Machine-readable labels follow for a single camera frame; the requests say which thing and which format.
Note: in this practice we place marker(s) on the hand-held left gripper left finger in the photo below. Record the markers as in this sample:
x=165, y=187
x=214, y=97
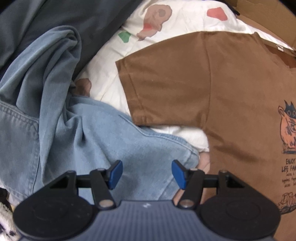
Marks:
x=116, y=173

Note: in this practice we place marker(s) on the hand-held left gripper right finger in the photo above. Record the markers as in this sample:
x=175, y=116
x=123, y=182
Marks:
x=179, y=175

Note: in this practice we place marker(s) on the brown printed t-shirt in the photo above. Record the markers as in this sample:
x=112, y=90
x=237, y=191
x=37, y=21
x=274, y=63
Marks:
x=231, y=92

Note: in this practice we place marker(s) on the light blue jeans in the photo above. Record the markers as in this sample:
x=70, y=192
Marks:
x=104, y=139

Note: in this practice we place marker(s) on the cream bear print blanket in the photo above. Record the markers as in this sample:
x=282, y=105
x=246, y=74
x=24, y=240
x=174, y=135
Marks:
x=108, y=58

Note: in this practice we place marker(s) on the white black spotted fluffy blanket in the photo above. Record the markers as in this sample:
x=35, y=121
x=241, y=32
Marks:
x=5, y=220

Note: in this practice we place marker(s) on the grey blue sweatshirt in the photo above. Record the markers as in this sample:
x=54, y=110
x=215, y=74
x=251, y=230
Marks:
x=46, y=64

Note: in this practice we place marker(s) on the dark grey pillow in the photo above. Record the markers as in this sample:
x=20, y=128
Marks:
x=81, y=18

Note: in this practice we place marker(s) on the large cardboard sheet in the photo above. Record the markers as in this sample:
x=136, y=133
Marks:
x=266, y=16

